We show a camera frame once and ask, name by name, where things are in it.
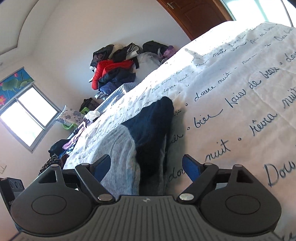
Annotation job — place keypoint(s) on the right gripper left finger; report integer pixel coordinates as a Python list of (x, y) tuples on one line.
[(91, 176)]

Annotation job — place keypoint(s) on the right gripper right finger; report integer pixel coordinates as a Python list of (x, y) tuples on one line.
[(202, 177)]

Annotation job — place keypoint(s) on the grey navy knit sweater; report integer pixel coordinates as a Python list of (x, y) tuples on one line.
[(137, 148)]

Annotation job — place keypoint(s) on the purple garment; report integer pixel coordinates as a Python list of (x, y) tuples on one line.
[(73, 140)]

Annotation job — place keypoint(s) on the zebra striped garment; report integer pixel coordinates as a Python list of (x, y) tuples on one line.
[(54, 159)]

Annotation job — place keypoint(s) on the floral print pillow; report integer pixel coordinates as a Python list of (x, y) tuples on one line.
[(70, 116)]

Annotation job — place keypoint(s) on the green plastic chair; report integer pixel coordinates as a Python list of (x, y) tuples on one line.
[(76, 120)]

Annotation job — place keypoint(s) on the aluminium sliding window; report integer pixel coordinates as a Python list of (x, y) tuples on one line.
[(28, 116)]

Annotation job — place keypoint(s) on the white script-print bedsheet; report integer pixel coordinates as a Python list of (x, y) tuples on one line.
[(233, 93)]

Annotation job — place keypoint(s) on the dark navy jacket pile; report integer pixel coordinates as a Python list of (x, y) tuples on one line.
[(113, 79)]

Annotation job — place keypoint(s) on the lotus flower roller blind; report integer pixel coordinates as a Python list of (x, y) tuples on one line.
[(13, 84)]

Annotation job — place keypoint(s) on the red puffer jacket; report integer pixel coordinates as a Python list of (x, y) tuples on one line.
[(104, 69)]

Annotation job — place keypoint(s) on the brown wooden door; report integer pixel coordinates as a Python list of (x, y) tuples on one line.
[(196, 17)]

